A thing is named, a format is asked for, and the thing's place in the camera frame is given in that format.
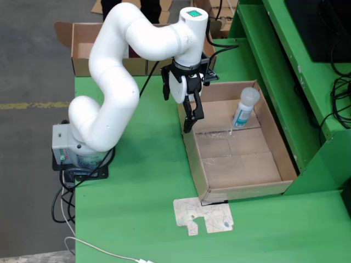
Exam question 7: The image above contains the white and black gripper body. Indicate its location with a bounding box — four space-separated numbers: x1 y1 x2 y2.
167 63 206 105

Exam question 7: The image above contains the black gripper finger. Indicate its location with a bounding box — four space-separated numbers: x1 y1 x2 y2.
183 92 205 134
161 67 172 101

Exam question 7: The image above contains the shallow cardboard tray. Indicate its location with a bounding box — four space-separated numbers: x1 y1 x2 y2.
177 79 298 203

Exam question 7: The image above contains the printed brown cardboard box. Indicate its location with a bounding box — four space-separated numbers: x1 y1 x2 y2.
191 0 239 38

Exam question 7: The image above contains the scribbled flat cardboard piece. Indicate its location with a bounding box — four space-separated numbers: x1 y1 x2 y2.
172 197 235 237

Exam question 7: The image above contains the white bottle with teal label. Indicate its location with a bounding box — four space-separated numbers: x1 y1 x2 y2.
231 87 261 129

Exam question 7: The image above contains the green metal shelf unit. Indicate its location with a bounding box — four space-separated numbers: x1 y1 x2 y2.
229 0 351 197

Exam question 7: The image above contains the black monitor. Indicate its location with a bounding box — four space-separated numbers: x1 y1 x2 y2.
285 0 351 63

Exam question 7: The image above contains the black camera cable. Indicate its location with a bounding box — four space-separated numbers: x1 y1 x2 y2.
205 18 240 60

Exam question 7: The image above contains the thin black cable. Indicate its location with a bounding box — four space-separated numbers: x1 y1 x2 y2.
213 0 238 21

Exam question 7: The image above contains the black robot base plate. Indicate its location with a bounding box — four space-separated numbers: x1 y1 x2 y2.
52 147 116 182

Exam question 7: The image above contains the tangle of black cables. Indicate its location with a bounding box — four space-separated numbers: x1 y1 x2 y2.
319 41 351 138

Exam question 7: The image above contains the white cable with plug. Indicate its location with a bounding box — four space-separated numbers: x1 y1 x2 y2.
60 175 156 263

